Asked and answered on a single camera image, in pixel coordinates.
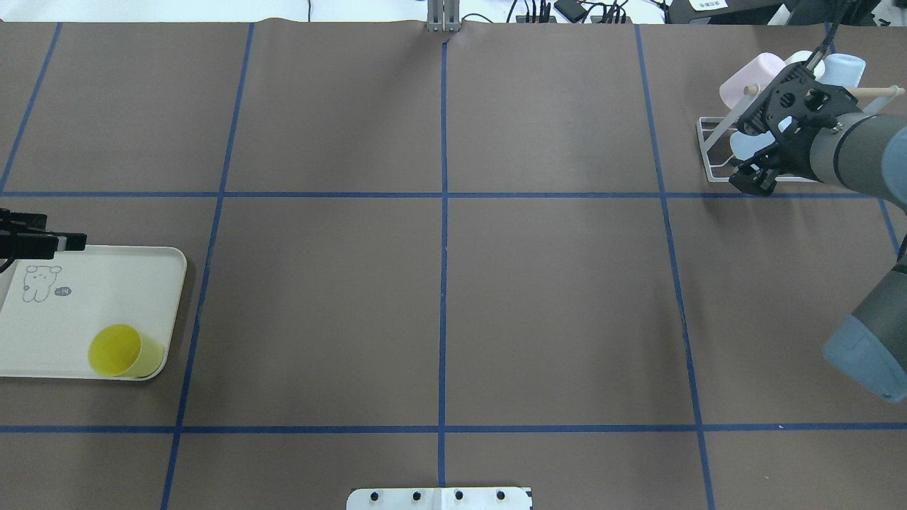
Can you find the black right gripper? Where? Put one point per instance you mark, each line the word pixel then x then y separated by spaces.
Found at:
pixel 795 154

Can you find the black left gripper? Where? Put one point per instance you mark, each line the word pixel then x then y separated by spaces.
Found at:
pixel 28 242

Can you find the light blue plastic cup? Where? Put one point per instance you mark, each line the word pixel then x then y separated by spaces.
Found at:
pixel 745 146

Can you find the pink plastic cup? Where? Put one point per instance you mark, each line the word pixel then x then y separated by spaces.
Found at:
pixel 761 70

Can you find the white ikea cup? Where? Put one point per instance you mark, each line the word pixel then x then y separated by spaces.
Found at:
pixel 805 56

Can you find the yellow plastic cup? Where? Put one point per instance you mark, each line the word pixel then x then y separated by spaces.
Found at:
pixel 122 351

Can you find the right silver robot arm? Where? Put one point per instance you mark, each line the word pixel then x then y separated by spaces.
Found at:
pixel 862 154

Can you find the cream rabbit tray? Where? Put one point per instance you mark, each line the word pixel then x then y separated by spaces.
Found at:
pixel 53 308

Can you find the white wire cup rack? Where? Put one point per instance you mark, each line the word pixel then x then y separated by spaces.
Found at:
pixel 714 134

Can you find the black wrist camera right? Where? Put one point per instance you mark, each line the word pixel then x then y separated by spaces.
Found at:
pixel 796 94

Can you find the aluminium frame post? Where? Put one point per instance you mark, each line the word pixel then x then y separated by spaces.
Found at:
pixel 444 16

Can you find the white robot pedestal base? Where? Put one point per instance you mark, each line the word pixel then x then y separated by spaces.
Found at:
pixel 441 498

